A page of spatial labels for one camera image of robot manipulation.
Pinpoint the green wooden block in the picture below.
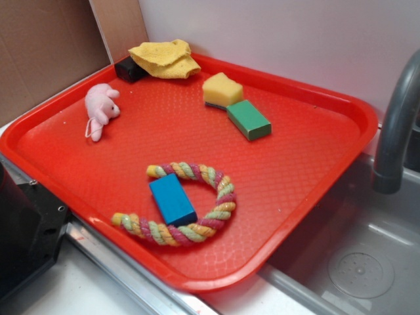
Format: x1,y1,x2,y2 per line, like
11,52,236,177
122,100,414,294
226,100,272,141

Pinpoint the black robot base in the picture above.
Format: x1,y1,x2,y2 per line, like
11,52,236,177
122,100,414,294
1,166,69,301

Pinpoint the blue wooden block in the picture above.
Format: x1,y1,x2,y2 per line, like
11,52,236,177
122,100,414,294
149,174,198,227

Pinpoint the black block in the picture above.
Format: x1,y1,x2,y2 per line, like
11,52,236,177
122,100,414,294
114,56,148,83

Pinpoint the red plastic tray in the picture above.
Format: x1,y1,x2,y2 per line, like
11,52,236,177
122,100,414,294
1,54,378,293

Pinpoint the yellow sponge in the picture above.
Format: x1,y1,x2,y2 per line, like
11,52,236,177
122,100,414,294
202,72,244,110

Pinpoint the yellow cloth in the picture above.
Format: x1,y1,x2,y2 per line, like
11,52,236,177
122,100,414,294
129,39,201,79

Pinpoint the pink plush toy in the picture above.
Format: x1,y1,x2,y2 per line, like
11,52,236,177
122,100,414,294
85,83,121,142

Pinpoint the grey sink basin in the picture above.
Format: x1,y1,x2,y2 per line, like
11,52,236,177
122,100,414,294
203,156,419,314

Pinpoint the grey faucet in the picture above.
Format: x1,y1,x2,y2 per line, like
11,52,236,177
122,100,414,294
371,51,419,194

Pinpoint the sink drain cover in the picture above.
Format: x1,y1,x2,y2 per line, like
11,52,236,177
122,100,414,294
328,247,394,299

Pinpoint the brown cardboard panel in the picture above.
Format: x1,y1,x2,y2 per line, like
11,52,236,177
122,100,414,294
1,1,148,125

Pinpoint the multicolour rope ring toy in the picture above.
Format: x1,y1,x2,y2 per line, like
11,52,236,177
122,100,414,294
111,162,236,247

